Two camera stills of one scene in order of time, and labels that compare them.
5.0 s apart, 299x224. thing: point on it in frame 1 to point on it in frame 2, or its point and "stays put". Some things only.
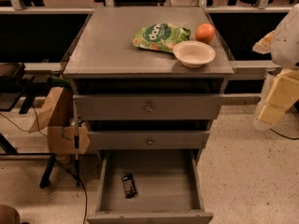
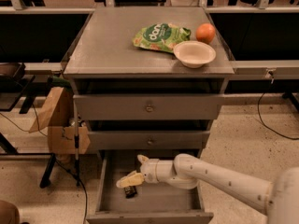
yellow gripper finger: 284,93 to 149,170
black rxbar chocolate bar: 130,189 stays put
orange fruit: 205,32 stays put
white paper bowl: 194,53 stays put
